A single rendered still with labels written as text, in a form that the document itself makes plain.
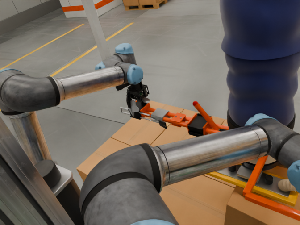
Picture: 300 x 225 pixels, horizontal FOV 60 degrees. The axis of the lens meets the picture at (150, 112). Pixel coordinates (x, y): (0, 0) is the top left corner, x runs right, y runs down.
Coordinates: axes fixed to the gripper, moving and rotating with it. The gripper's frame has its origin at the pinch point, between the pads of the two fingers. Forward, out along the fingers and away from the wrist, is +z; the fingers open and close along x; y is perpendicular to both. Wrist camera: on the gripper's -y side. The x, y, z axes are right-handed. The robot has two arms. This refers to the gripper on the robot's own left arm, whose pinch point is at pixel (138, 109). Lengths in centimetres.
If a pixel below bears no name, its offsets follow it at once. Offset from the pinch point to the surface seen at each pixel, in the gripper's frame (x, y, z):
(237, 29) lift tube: -10, 57, -48
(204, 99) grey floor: 173, -57, 122
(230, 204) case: -20, 56, 19
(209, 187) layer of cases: 14, 27, 66
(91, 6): 198, -245, 8
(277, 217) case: -16, 73, 21
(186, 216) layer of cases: -10, 25, 66
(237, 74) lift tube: -8, 56, -33
